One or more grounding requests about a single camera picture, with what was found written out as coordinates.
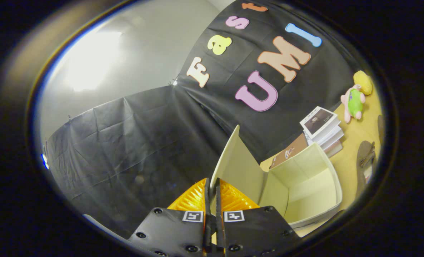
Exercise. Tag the black backdrop cloth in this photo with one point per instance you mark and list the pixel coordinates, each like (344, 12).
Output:
(126, 150)

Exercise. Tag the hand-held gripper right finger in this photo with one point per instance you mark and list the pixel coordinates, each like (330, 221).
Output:
(219, 221)

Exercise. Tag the yellow plush toy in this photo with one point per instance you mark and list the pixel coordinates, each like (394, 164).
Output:
(363, 81)

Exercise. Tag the white paperback book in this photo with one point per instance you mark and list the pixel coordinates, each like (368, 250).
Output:
(335, 149)
(331, 137)

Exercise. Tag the grey fabric storage box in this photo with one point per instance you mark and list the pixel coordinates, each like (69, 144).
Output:
(304, 192)

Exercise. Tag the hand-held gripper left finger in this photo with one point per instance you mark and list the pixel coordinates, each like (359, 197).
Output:
(207, 221)

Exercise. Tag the green plush toy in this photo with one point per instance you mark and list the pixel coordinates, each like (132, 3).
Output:
(355, 101)

